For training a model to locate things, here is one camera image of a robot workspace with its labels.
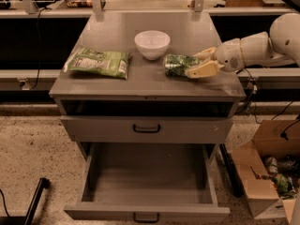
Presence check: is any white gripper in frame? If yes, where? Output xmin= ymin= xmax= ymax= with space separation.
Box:
xmin=185 ymin=38 xmax=245 ymax=79

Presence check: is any crushed green can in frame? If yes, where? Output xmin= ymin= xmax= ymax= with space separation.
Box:
xmin=163 ymin=54 xmax=201 ymax=77

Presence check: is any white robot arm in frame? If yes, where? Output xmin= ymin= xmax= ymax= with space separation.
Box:
xmin=185 ymin=13 xmax=300 ymax=79

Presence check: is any grey drawer cabinet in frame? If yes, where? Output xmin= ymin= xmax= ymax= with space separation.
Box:
xmin=49 ymin=10 xmax=247 ymax=161

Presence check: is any open grey lower drawer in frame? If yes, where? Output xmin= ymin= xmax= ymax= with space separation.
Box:
xmin=65 ymin=143 xmax=230 ymax=224

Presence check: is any white bowl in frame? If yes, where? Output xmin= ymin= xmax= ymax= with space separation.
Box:
xmin=134 ymin=30 xmax=171 ymax=60

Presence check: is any green chip bag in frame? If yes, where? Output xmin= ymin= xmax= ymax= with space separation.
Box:
xmin=63 ymin=47 xmax=131 ymax=79

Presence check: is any cardboard box with items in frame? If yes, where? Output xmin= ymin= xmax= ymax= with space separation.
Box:
xmin=232 ymin=120 xmax=300 ymax=222

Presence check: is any black bar beside cabinet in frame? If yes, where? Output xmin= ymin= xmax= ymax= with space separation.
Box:
xmin=219 ymin=143 xmax=243 ymax=198

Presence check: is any black metal stand leg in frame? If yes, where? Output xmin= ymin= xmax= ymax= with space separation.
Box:
xmin=0 ymin=177 xmax=51 ymax=225

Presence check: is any black cables right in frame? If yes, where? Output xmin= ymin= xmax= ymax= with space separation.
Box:
xmin=233 ymin=67 xmax=259 ymax=124

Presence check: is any black cable left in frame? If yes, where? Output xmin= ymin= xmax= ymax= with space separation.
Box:
xmin=30 ymin=7 xmax=48 ymax=91

